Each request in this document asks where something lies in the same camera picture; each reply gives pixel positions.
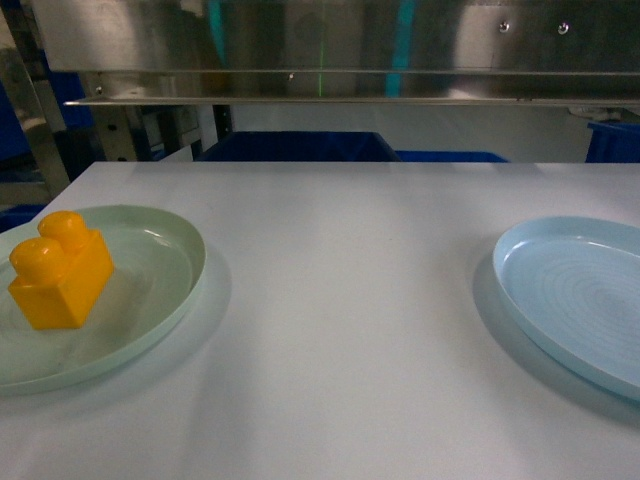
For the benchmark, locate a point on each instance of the light green plate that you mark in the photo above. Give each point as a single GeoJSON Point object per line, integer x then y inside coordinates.
{"type": "Point", "coordinates": [159, 260]}

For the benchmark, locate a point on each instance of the yellow toy block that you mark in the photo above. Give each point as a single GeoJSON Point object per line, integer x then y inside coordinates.
{"type": "Point", "coordinates": [60, 273]}

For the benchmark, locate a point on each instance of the blue bin behind table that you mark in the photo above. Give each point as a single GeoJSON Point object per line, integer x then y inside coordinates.
{"type": "Point", "coordinates": [300, 146]}

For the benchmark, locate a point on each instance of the stainless steel shelf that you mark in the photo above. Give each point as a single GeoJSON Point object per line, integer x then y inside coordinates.
{"type": "Point", "coordinates": [556, 53]}

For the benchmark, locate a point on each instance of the light blue plate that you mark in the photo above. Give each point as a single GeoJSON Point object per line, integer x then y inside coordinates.
{"type": "Point", "coordinates": [571, 284]}

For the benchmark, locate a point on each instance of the blue bin centre right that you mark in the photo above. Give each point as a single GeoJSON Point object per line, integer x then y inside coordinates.
{"type": "Point", "coordinates": [449, 157]}

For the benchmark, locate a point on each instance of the steel rack upright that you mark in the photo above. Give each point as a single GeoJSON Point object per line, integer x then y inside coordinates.
{"type": "Point", "coordinates": [33, 102]}

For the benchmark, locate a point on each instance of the blue bin far right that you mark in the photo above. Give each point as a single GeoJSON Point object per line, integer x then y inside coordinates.
{"type": "Point", "coordinates": [613, 143]}

